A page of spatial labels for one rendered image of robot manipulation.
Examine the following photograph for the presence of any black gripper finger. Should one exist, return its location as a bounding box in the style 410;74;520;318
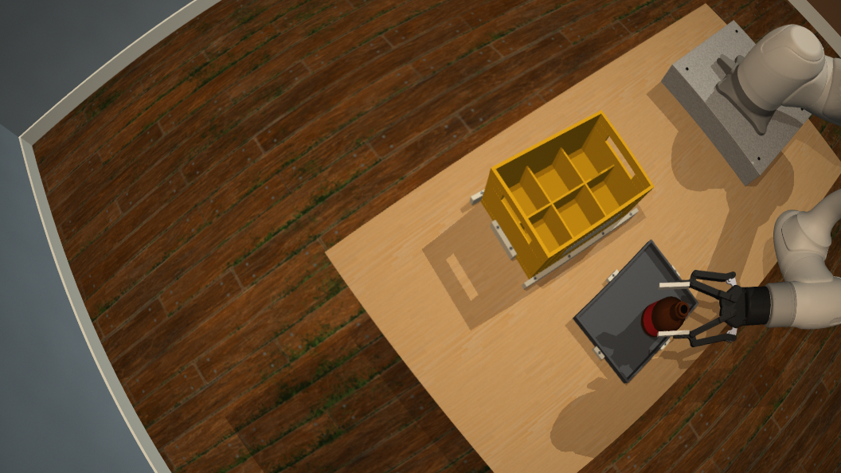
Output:
659;270;737;303
657;309;738;347

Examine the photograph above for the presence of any yellow divided crate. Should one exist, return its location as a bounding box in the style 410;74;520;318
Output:
481;110;654;279

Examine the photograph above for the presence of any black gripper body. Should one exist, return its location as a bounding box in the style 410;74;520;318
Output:
719;285;771;328

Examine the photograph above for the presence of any brown bottle with red label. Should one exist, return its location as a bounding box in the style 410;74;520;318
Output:
641;296;690;337

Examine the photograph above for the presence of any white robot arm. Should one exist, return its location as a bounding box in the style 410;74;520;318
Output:
716;24;841;330

